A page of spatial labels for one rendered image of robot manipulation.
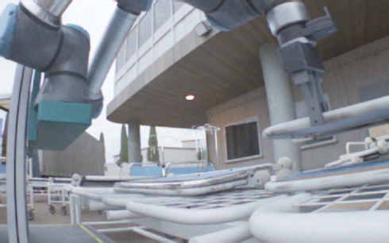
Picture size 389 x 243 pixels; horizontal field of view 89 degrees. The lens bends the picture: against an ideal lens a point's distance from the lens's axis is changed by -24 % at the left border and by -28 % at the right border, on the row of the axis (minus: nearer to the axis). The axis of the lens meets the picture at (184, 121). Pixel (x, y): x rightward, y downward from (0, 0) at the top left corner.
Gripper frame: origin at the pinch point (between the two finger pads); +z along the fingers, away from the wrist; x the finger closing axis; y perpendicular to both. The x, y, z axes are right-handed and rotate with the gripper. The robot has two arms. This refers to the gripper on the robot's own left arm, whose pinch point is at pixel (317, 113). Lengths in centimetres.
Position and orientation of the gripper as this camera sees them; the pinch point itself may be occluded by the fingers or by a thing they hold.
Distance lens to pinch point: 50.9
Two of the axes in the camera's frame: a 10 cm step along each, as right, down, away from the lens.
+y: -6.4, 2.0, 7.4
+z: 2.3, 9.7, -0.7
